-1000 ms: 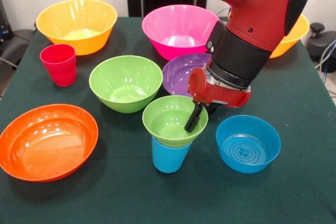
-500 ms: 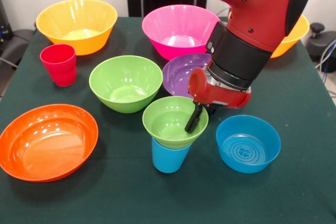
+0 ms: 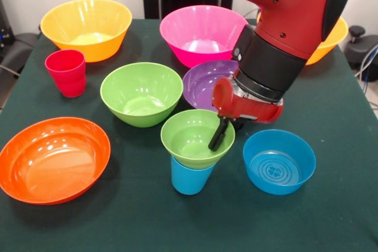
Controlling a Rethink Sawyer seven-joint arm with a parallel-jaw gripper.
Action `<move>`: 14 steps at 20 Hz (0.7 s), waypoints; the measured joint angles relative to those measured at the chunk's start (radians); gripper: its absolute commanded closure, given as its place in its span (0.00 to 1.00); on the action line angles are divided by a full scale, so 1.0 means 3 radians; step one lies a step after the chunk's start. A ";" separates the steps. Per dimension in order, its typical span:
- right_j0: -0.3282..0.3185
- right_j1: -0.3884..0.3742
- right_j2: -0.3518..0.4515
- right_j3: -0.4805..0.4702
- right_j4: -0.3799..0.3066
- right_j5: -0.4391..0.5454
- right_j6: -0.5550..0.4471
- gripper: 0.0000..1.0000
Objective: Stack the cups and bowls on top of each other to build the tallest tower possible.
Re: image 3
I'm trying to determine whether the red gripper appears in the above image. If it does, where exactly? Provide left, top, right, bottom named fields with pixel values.
left=208, top=77, right=284, bottom=151

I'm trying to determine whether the small green bowl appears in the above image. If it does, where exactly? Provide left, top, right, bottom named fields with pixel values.
left=160, top=109, right=236, bottom=169

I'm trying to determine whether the purple bowl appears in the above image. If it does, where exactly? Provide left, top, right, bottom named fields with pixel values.
left=183, top=60, right=240, bottom=113

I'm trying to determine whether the blue cup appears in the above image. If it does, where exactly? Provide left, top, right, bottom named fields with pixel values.
left=171, top=156, right=216, bottom=196

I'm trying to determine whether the blue bowl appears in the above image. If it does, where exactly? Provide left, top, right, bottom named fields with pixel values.
left=242, top=129, right=317, bottom=196

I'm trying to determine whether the pink large bowl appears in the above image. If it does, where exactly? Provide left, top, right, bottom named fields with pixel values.
left=159, top=5, right=249, bottom=69

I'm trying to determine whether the large green bowl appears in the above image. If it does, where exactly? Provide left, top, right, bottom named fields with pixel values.
left=100, top=62, right=184, bottom=129

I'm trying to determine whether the dark green tablecloth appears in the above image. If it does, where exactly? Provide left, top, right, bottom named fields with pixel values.
left=0, top=18, right=378, bottom=252

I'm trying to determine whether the yellow-orange large bowl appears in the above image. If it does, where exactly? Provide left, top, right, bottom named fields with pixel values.
left=256, top=12, right=349, bottom=66
left=40, top=0, right=133, bottom=63

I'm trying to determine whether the red cup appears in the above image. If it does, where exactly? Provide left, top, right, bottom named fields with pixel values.
left=44, top=49, right=87, bottom=99

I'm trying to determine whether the orange shallow bowl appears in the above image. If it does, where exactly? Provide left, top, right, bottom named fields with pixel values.
left=0, top=116, right=112, bottom=205

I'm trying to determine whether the grey office chair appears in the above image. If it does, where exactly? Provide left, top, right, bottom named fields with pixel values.
left=0, top=32, right=41, bottom=76

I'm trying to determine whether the black computer equipment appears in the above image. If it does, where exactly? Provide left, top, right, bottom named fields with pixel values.
left=0, top=0, right=15, bottom=48

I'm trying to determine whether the grey cable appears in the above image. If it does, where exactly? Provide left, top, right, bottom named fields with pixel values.
left=355, top=44, right=378, bottom=78

